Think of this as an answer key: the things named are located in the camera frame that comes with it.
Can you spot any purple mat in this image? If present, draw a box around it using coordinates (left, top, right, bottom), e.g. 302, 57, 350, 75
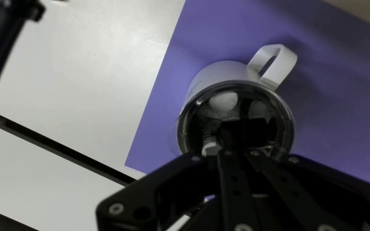
126, 0, 370, 183

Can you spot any white cup with slider lid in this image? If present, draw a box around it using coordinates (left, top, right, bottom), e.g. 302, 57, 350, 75
176, 44, 298, 159

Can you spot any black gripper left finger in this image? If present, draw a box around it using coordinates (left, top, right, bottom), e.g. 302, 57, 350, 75
217, 127, 261, 231

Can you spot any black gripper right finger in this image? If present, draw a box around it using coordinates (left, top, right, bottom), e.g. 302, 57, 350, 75
242, 120, 356, 231

